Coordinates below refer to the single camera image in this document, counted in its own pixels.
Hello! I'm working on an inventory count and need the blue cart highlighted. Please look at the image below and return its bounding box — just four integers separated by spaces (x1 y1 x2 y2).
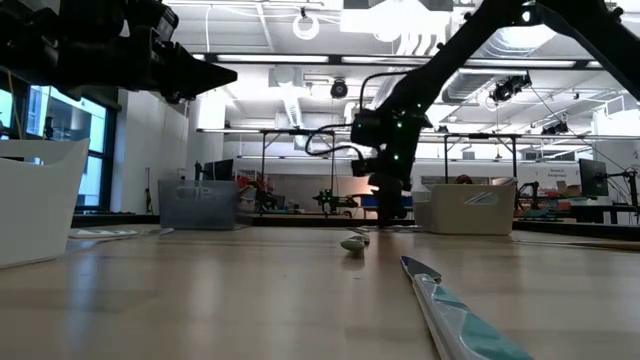
358 193 416 211

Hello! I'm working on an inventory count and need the black ceiling camera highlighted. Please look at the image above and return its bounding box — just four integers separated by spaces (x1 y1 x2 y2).
329 78 350 100
489 73 532 104

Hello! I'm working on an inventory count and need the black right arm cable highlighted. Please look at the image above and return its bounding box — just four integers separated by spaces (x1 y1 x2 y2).
304 71 401 162

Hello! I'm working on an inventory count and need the small black green-lit robot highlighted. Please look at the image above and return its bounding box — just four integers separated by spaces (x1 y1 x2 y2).
313 188 359 216

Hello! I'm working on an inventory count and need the long ceiling light strip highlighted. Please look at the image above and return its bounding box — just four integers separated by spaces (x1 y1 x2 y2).
192 52 601 70

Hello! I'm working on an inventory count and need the pale green handled knife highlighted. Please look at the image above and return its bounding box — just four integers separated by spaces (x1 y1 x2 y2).
339 227 372 255

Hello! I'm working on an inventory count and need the black metal rig frame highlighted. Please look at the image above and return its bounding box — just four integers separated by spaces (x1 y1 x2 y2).
258 128 337 201
442 132 520 182

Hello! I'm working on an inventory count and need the grey translucent plastic bin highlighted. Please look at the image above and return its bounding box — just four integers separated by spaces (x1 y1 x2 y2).
158 178 240 231

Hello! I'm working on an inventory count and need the black aluminium table frame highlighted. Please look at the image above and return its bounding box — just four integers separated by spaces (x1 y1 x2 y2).
72 213 640 239

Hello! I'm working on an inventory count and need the black computer monitor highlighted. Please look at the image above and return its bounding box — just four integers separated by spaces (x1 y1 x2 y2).
578 158 610 198
201 158 235 182

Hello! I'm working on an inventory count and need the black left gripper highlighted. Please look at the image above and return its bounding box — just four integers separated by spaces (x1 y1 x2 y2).
0 0 238 109

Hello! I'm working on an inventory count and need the white hanging ring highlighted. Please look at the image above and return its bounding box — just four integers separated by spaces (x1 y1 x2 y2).
292 7 321 42

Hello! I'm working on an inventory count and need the white plastic bin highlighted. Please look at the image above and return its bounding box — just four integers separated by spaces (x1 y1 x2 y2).
412 177 519 237
0 138 91 269

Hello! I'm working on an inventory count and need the black framed window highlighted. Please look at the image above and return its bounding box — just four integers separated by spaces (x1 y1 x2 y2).
0 84 119 211

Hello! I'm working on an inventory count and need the gold knife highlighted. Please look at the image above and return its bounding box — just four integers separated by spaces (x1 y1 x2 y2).
514 241 640 250

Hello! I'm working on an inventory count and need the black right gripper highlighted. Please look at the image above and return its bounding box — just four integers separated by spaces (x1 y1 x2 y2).
351 147 416 229

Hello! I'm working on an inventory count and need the silver round ceiling duct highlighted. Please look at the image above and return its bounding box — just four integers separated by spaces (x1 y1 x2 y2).
442 24 556 105

